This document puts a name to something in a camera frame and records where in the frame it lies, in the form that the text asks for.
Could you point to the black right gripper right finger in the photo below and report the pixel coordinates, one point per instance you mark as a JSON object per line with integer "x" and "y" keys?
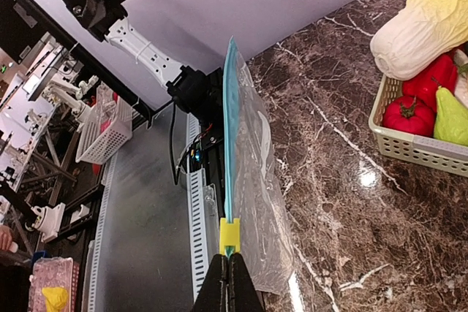
{"x": 242, "y": 295}

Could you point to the red bell pepper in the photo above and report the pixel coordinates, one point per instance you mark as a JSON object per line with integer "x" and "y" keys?
{"x": 442, "y": 72}

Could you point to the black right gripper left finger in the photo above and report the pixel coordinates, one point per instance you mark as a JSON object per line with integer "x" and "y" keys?
{"x": 212, "y": 296}

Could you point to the yellow napa cabbage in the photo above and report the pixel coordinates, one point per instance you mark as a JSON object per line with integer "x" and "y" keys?
{"x": 417, "y": 35}

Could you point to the black front rail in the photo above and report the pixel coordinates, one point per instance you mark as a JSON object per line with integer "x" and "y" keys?
{"x": 213, "y": 139}

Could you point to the red tomato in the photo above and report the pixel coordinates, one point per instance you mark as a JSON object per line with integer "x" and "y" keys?
{"x": 409, "y": 114}

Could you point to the white perforated basket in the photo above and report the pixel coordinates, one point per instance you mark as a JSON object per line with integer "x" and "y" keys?
{"x": 107, "y": 128}

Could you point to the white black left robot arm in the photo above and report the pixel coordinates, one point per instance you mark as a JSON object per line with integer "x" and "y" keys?
{"x": 191, "y": 90}

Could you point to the pale green plastic basket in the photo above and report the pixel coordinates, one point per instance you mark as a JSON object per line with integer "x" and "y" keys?
{"x": 425, "y": 151}

